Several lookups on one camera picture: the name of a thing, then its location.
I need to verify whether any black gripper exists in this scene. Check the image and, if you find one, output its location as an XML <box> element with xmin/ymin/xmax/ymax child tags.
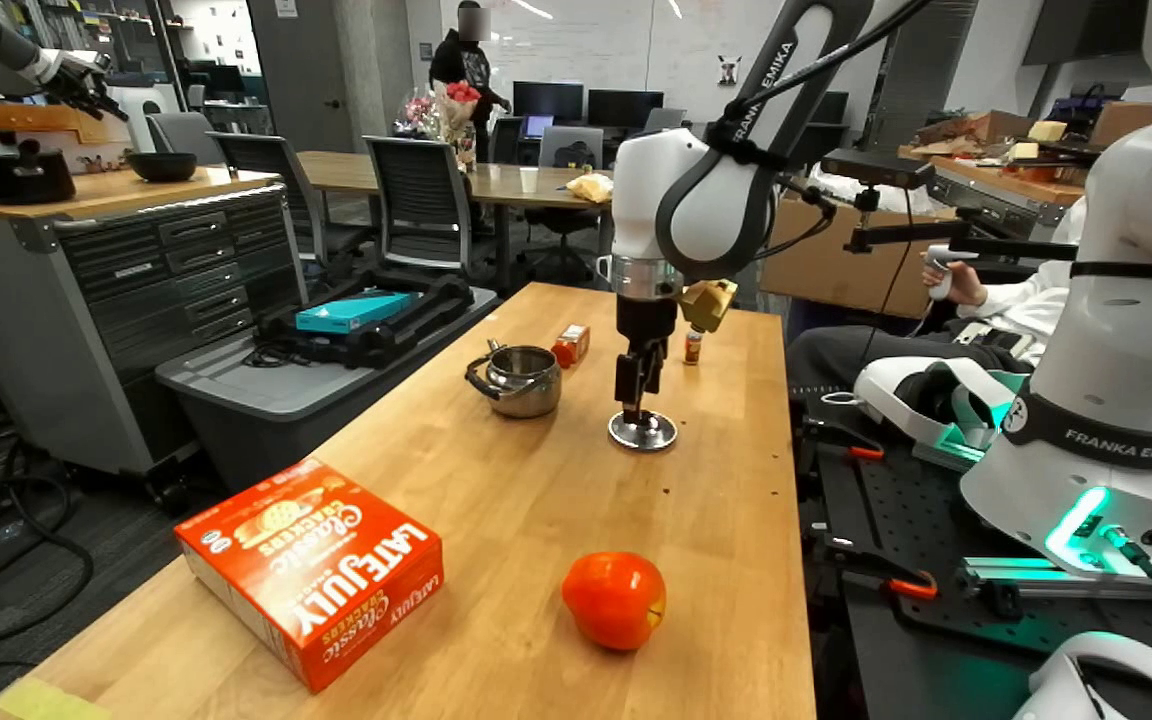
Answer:
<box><xmin>616</xmin><ymin>294</ymin><xmax>674</xmax><ymax>407</ymax></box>

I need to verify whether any steel teapot lid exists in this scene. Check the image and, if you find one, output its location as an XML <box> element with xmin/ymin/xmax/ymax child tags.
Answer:
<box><xmin>609</xmin><ymin>407</ymin><xmax>679</xmax><ymax>452</ymax></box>

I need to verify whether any steel teapot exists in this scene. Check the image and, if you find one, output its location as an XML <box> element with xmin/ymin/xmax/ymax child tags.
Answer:
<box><xmin>465</xmin><ymin>343</ymin><xmax>560</xmax><ymax>419</ymax></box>

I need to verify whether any small silver-capped jar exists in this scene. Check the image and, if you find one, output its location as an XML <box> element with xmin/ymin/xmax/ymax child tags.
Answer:
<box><xmin>682</xmin><ymin>330</ymin><xmax>702</xmax><ymax>364</ymax></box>

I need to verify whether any orange tomato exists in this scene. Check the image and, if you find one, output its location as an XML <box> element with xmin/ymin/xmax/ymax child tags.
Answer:
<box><xmin>560</xmin><ymin>553</ymin><xmax>669</xmax><ymax>652</ymax></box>

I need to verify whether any cardboard box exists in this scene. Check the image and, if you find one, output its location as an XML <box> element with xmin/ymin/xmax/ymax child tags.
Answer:
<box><xmin>757</xmin><ymin>195</ymin><xmax>929</xmax><ymax>319</ymax></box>

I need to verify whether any grey office chair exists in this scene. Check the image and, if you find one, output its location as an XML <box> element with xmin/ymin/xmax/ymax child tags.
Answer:
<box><xmin>367</xmin><ymin>137</ymin><xmax>474</xmax><ymax>272</ymax></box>

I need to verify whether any computer monitor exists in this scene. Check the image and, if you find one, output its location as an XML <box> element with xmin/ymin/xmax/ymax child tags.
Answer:
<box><xmin>512</xmin><ymin>78</ymin><xmax>585</xmax><ymax>122</ymax></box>

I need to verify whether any teal case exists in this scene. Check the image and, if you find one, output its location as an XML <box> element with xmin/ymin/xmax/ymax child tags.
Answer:
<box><xmin>290</xmin><ymin>292</ymin><xmax>411</xmax><ymax>336</ymax></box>

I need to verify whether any white VR headset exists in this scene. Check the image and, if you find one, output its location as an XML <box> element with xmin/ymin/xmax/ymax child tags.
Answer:
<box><xmin>850</xmin><ymin>357</ymin><xmax>1023</xmax><ymax>468</ymax></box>

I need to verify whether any person in background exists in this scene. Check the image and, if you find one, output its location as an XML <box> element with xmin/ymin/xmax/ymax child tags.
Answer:
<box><xmin>426</xmin><ymin>0</ymin><xmax>504</xmax><ymax>127</ymax></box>

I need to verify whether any orange cracker box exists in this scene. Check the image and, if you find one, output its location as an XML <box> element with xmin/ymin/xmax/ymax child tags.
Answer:
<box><xmin>177</xmin><ymin>461</ymin><xmax>445</xmax><ymax>693</ymax></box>

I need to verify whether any black bowl on cabinet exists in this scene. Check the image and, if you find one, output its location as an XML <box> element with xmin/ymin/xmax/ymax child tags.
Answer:
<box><xmin>122</xmin><ymin>150</ymin><xmax>196</xmax><ymax>185</ymax></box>

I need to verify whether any grey drawer cabinet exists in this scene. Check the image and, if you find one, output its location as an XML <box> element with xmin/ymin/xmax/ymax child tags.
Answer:
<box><xmin>0</xmin><ymin>172</ymin><xmax>303</xmax><ymax>477</ymax></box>

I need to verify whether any black pot on cabinet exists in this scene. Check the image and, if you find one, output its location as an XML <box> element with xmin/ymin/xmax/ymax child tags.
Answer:
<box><xmin>0</xmin><ymin>140</ymin><xmax>74</xmax><ymax>202</ymax></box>

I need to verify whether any orange-handled clamp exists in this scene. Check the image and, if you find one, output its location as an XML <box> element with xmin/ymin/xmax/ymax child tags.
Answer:
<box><xmin>828</xmin><ymin>540</ymin><xmax>941</xmax><ymax>605</ymax></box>

